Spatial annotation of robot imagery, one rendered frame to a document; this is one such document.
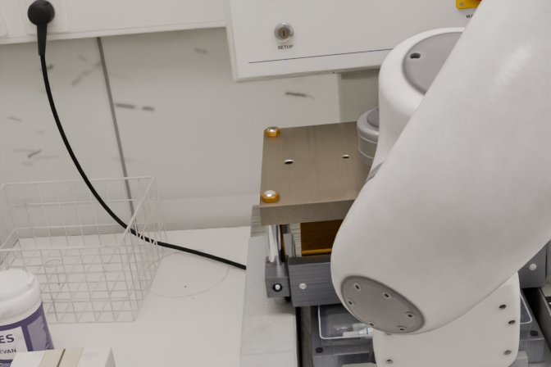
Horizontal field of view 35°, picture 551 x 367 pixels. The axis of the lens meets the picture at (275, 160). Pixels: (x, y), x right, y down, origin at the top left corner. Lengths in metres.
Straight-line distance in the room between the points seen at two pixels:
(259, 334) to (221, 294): 0.53
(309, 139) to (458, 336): 0.34
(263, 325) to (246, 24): 0.32
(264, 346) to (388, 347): 0.19
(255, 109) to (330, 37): 0.50
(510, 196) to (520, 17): 0.08
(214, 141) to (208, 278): 0.24
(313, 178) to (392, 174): 0.42
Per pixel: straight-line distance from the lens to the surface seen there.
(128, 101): 1.45
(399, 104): 0.45
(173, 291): 1.34
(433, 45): 0.48
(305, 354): 0.81
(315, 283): 0.79
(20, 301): 1.14
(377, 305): 0.44
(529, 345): 0.79
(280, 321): 0.80
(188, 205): 1.51
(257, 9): 0.92
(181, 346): 1.22
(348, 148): 0.86
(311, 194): 0.78
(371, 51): 0.94
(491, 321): 0.60
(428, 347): 0.62
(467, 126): 0.37
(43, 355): 1.11
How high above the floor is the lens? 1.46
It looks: 24 degrees down
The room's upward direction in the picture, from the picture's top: 7 degrees counter-clockwise
